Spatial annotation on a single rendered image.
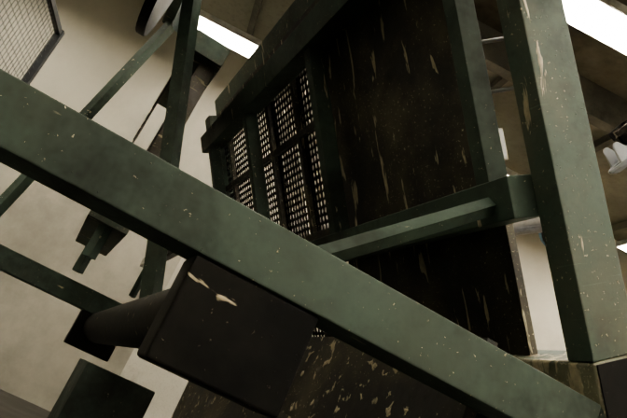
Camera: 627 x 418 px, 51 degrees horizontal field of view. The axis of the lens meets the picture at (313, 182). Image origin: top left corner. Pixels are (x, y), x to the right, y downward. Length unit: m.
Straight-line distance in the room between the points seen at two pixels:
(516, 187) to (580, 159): 0.13
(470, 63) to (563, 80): 0.18
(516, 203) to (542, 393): 0.33
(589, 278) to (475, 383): 0.30
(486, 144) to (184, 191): 0.65
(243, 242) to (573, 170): 0.63
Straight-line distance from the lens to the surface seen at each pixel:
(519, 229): 2.07
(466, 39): 1.38
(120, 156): 0.90
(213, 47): 2.68
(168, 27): 3.38
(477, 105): 1.33
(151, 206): 0.89
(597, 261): 1.26
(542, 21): 1.33
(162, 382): 5.37
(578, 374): 1.27
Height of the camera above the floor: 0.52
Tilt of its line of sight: 21 degrees up
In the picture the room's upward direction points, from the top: 25 degrees clockwise
